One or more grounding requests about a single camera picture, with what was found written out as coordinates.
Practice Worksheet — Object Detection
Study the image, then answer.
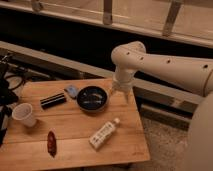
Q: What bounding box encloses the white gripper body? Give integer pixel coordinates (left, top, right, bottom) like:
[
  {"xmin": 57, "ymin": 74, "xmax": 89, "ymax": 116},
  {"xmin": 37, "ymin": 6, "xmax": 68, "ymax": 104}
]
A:
[{"xmin": 112, "ymin": 67, "xmax": 136, "ymax": 94}]

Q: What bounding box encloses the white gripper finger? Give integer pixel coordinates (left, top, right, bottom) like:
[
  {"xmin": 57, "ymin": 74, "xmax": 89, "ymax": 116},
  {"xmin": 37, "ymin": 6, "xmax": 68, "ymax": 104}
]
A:
[
  {"xmin": 124, "ymin": 92, "xmax": 130, "ymax": 103},
  {"xmin": 109, "ymin": 88, "xmax": 114, "ymax": 95}
]

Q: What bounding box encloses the white plastic bottle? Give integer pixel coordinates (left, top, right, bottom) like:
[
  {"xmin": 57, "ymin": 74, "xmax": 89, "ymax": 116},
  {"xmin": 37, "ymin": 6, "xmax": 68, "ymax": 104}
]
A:
[{"xmin": 89, "ymin": 118, "xmax": 120, "ymax": 150}]

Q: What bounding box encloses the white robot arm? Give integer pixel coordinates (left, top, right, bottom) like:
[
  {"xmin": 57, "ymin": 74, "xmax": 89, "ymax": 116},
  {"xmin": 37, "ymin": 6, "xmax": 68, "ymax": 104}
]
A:
[{"xmin": 111, "ymin": 41, "xmax": 213, "ymax": 171}]

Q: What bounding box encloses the dark ceramic bowl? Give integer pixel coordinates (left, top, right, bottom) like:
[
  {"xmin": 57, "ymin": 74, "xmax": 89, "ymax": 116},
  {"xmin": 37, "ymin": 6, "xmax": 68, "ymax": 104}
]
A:
[{"xmin": 76, "ymin": 86, "xmax": 108, "ymax": 112}]

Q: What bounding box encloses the small blue object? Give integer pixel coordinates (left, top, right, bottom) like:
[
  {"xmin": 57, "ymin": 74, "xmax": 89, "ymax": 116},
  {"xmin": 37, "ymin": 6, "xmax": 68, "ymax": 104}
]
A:
[{"xmin": 65, "ymin": 85, "xmax": 78, "ymax": 99}]

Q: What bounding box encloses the black rectangular box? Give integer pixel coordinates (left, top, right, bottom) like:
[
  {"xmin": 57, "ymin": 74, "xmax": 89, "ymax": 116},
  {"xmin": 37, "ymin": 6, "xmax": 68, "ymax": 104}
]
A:
[{"xmin": 40, "ymin": 93, "xmax": 66, "ymax": 109}]

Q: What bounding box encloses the red chili pepper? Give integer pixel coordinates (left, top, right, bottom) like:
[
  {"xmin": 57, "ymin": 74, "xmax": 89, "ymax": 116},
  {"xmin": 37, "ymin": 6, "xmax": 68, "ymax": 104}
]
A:
[{"xmin": 47, "ymin": 131, "xmax": 57, "ymax": 157}]

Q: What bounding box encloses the white plastic cup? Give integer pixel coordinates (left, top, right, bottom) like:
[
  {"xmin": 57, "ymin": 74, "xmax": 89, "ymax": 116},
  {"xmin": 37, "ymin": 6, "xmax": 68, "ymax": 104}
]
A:
[{"xmin": 12, "ymin": 103, "xmax": 37, "ymax": 127}]

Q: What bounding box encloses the black equipment stand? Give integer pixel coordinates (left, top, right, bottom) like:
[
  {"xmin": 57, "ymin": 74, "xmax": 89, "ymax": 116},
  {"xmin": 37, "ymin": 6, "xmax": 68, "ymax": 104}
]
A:
[{"xmin": 0, "ymin": 55, "xmax": 18, "ymax": 147}]

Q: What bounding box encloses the black cable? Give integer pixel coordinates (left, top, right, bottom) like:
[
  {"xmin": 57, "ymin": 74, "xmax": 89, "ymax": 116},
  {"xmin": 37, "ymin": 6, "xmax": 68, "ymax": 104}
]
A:
[{"xmin": 4, "ymin": 73, "xmax": 27, "ymax": 92}]

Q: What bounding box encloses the metal railing frame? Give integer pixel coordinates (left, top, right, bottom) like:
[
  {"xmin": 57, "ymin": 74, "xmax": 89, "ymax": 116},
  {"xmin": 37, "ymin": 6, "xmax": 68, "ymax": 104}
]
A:
[{"xmin": 0, "ymin": 0, "xmax": 213, "ymax": 49}]

